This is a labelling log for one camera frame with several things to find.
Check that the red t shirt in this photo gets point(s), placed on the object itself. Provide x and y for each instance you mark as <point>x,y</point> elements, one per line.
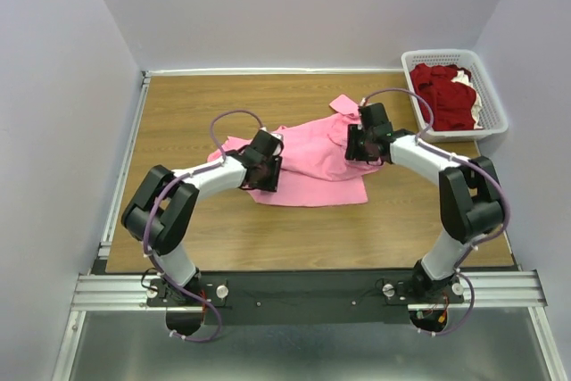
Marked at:
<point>449,102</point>

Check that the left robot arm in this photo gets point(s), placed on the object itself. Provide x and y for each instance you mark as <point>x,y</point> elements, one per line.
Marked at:
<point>159,213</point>

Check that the white plastic basket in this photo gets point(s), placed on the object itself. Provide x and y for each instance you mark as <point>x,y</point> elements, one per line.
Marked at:
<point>493,118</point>

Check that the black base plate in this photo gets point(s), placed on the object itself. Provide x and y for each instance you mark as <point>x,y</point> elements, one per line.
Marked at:
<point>303,297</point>

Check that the white cloth in basket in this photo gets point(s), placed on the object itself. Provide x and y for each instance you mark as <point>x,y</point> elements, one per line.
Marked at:
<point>476,106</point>

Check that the pink t shirt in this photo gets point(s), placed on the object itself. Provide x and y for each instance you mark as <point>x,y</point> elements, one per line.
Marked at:
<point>314,172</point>

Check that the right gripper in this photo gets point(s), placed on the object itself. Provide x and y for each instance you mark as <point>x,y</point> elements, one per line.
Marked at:
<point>353,131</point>

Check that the aluminium frame rail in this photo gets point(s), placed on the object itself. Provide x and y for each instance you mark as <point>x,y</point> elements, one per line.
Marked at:
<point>493,289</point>

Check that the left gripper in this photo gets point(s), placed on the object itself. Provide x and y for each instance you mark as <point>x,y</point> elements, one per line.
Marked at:
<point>272,184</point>

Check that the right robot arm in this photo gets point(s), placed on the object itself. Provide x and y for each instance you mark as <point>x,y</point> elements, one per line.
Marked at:
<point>471,202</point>

